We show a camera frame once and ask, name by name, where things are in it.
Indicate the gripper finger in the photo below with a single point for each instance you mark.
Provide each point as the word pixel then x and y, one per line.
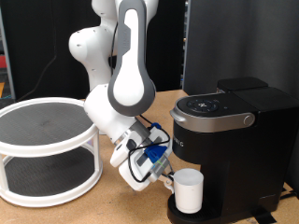
pixel 165 179
pixel 169 170

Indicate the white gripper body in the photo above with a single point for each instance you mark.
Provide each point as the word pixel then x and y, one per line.
pixel 137 183

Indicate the white mug with green tape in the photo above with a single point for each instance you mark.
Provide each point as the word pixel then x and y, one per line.
pixel 188 193

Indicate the black Keurig coffee machine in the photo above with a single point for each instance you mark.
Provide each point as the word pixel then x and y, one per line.
pixel 249 149

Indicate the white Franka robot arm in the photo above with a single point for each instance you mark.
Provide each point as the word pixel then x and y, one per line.
pixel 130 77

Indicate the white two-tier turntable shelf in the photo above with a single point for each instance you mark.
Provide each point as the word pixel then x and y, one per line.
pixel 46 133

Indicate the black tape strip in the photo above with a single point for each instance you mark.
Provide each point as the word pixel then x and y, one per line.
pixel 264 217

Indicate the red object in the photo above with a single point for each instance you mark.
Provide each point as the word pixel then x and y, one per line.
pixel 2 61

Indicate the grey metal frame post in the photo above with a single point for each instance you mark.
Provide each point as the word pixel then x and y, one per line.
pixel 7 62

